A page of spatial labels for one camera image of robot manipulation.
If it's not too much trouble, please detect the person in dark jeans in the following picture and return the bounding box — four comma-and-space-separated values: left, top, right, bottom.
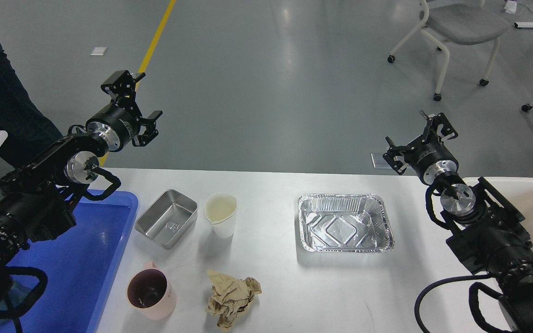
0, 44, 62, 168

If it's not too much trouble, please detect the floor outlet plate left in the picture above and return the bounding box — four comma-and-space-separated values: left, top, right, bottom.
371, 153, 392, 169

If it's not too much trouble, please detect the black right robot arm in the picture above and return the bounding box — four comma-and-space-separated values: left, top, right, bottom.
383, 111, 533, 333

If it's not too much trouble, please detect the stainless steel rectangular container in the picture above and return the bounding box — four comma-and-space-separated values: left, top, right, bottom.
135, 189, 198, 250

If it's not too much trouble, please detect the aluminium foil tray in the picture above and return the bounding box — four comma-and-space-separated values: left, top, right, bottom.
297, 193, 394, 253

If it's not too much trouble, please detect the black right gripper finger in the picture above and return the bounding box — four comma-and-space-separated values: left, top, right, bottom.
420, 110, 459, 146
383, 136, 417, 175

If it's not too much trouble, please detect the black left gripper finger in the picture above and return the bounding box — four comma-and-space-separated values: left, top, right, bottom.
101, 70, 146, 108
132, 111, 163, 147

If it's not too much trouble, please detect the crumpled brown paper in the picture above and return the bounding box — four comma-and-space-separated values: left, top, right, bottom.
206, 269, 262, 333

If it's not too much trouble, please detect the white paper cup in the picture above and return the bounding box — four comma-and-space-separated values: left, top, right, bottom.
205, 192, 238, 239

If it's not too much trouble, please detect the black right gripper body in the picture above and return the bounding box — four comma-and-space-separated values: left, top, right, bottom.
408, 142, 459, 186

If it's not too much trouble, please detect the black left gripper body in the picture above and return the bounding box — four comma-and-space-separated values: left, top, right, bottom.
86, 103, 143, 152

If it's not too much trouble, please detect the blue plastic tray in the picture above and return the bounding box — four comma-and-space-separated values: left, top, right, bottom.
9, 191, 139, 333

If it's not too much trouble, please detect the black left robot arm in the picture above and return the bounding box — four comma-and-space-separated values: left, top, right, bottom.
0, 70, 162, 333

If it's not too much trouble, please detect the pink mug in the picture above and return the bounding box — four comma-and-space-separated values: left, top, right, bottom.
125, 260, 177, 321

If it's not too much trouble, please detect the grey office chair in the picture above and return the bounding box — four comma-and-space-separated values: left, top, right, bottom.
387, 0, 510, 102

